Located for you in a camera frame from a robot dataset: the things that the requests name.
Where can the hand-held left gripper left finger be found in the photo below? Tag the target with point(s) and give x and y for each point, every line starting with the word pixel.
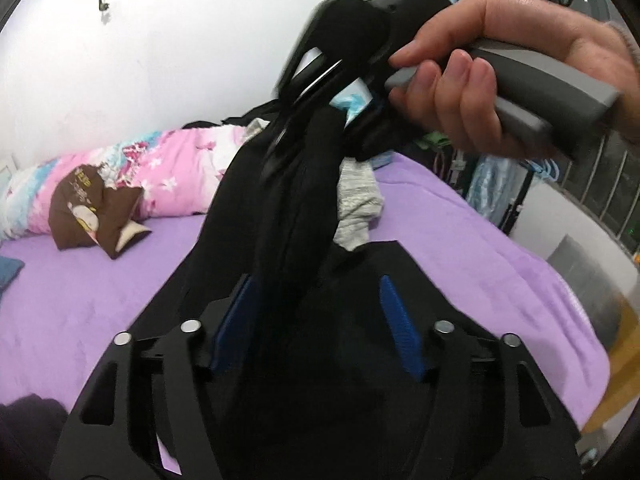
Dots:
pixel 235 327

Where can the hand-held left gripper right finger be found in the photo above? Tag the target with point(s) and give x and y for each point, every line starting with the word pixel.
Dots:
pixel 400 330

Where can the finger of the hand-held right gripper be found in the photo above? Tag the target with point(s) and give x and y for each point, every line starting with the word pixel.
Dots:
pixel 300 85

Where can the black garment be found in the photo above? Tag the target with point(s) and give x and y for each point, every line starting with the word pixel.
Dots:
pixel 300 210

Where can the person's right forearm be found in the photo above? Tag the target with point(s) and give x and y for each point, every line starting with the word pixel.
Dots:
pixel 630 45

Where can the person's right hand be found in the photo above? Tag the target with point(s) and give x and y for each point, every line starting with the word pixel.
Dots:
pixel 540 25

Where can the purple bed sheet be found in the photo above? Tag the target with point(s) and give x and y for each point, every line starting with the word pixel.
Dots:
pixel 475 260

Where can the blue curtain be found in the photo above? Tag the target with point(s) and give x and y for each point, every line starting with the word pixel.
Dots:
pixel 492 187

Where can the metal window grille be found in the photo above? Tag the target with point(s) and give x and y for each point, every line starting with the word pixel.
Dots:
pixel 607 185

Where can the grey knit garment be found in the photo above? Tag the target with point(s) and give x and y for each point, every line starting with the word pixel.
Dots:
pixel 357 200

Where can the pink floral quilt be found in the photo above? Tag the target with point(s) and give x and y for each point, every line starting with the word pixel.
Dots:
pixel 170 175

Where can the brown printed pillow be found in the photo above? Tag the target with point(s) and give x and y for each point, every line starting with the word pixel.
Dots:
pixel 85 210

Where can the blue pillow with yellow faces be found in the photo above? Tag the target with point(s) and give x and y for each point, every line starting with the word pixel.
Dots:
pixel 9 271

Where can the dark cloth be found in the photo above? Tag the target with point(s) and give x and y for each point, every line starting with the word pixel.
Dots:
pixel 27 435

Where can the wooden bed frame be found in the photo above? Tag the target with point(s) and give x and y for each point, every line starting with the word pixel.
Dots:
pixel 617 360

